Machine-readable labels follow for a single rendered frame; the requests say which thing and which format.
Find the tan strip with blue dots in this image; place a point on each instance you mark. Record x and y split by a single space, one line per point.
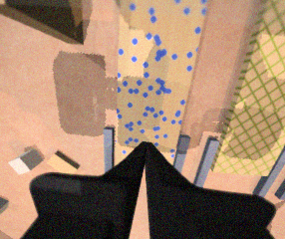
155 66

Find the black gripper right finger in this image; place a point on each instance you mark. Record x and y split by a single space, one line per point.
172 198

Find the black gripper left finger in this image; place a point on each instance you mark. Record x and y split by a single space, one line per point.
112 195

